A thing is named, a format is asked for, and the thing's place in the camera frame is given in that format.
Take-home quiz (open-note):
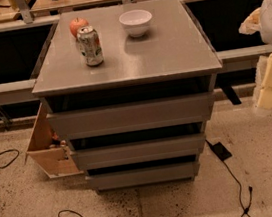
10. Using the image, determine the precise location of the grey bottom drawer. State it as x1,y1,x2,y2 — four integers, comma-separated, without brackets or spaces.
85,161,200,191

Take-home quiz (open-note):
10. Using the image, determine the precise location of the grey drawer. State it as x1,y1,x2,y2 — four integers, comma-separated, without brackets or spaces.
47,92,215,139
85,161,200,191
71,133,205,171

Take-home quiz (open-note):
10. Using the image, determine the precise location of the grey drawer cabinet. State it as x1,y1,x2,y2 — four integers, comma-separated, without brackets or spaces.
21,0,239,203

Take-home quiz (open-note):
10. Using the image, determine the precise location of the grey middle drawer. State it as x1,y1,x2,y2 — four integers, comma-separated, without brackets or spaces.
71,133,205,171

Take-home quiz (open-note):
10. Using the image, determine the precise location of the grey top drawer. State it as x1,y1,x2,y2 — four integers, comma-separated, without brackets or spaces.
47,92,215,139

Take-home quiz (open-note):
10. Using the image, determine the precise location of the black power adapter right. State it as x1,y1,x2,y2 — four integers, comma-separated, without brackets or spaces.
207,142,231,161

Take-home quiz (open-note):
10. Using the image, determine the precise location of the white ceramic bowl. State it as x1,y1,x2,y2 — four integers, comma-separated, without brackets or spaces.
119,9,153,37

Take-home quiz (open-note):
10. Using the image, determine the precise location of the crumpled soda can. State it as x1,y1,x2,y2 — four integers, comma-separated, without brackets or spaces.
77,25,104,66

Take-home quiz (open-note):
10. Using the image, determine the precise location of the red apple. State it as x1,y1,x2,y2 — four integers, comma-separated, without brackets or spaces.
69,17,89,37

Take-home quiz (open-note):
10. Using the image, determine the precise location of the cardboard box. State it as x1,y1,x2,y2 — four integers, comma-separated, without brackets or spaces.
27,106,81,178

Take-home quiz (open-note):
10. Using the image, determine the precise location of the grey metal rail frame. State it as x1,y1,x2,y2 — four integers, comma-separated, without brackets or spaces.
0,0,272,139

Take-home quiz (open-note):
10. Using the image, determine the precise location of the black cable right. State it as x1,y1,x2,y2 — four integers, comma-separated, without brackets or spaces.
221,155,258,217

